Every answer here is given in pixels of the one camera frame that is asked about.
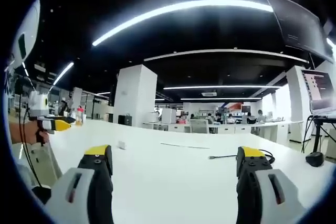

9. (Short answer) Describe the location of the black Type-C cable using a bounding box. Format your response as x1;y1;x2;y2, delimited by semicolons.
208;150;276;165

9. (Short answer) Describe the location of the long ceiling light strip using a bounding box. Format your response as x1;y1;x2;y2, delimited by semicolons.
91;0;274;47

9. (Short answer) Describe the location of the short ceiling light strip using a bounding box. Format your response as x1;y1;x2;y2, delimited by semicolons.
52;61;75;87

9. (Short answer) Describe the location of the large dark monitor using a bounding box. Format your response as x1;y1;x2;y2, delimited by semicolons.
262;0;336;64

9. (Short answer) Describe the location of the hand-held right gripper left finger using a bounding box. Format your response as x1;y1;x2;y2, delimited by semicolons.
44;144;115;224

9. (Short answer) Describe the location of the black box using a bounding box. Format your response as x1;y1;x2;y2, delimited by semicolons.
118;114;133;126

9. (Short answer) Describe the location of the black laptop stand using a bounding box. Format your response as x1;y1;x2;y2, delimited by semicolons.
301;115;336;159

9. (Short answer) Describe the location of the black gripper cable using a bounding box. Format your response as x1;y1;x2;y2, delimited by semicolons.
21;77;43;187

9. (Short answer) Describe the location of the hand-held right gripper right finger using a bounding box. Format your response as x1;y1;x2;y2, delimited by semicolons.
235;145;307;224

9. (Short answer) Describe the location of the laptop with lit screen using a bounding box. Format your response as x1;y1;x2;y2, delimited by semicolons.
300;69;336;116

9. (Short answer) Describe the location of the white desk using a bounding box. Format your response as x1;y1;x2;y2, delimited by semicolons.
7;118;336;224

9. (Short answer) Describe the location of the orange drink bottle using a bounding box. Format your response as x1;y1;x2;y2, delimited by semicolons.
76;105;85;126

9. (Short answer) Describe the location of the person's left hand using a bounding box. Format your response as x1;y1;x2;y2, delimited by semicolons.
9;121;50;145

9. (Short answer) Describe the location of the white worn device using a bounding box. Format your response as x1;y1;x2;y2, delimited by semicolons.
12;0;41;69

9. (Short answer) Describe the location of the white office chair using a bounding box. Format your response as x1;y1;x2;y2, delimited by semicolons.
189;119;210;134

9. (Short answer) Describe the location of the thin ceiling light strip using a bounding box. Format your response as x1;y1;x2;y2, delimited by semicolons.
163;85;282;90

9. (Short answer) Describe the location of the row of white office desks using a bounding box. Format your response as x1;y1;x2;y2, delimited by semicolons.
142;120;304;144

